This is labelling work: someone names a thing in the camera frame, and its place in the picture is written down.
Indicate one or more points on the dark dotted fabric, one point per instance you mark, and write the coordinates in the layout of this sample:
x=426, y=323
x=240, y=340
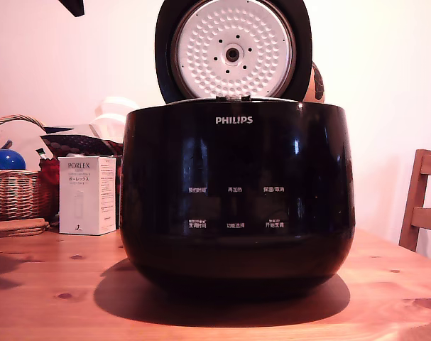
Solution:
x=80, y=144

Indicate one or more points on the wooden chair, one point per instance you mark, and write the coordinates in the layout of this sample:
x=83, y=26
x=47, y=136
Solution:
x=419, y=213

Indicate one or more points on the blue ball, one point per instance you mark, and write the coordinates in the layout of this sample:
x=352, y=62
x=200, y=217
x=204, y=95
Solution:
x=7, y=160

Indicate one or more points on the white Porlex box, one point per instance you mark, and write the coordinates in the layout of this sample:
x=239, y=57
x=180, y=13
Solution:
x=83, y=199

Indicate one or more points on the black Philips rice cooker body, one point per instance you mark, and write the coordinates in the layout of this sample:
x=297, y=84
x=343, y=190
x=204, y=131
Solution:
x=236, y=160

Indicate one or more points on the black rice cooker lid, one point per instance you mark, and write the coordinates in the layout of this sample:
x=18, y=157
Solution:
x=165, y=53

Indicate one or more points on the white paper card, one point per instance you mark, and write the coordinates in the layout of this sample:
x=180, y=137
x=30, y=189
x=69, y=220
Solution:
x=21, y=136

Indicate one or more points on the brown patterned round object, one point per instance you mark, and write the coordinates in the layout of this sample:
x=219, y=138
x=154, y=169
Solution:
x=317, y=83

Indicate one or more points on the stack of cork coasters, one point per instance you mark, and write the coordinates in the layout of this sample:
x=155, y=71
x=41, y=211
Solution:
x=16, y=227

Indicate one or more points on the red patterned bag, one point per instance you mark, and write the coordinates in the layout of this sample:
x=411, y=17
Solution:
x=49, y=177

